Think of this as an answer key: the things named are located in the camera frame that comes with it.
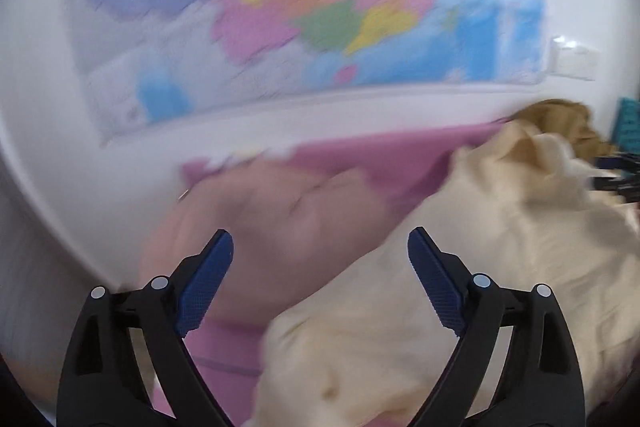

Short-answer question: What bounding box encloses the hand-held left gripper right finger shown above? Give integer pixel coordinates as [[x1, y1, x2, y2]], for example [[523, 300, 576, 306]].
[[406, 227, 587, 427]]

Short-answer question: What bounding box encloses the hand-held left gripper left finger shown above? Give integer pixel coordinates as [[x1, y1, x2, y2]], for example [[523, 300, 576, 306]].
[[56, 229, 236, 427]]

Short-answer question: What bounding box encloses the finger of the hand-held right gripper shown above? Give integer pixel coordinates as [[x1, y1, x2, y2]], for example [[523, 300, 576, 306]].
[[587, 174, 640, 208], [594, 151, 640, 172]]

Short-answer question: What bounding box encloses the cream garment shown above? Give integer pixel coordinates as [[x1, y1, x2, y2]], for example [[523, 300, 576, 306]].
[[252, 122, 640, 427]]

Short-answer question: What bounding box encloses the teal plastic basket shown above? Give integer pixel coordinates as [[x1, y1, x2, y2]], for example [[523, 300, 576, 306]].
[[611, 97, 640, 152]]

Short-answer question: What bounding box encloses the olive brown garment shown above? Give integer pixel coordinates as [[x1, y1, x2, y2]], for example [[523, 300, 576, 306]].
[[502, 98, 621, 168]]

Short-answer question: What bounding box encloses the pale pink garment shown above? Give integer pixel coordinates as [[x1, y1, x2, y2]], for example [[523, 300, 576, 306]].
[[140, 157, 401, 323]]

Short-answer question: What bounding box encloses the pink bed sheet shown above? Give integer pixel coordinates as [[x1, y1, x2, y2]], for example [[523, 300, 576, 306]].
[[150, 119, 506, 427]]

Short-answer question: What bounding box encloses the white wall socket panel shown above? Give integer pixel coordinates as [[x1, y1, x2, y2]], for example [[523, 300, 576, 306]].
[[547, 36, 598, 82]]

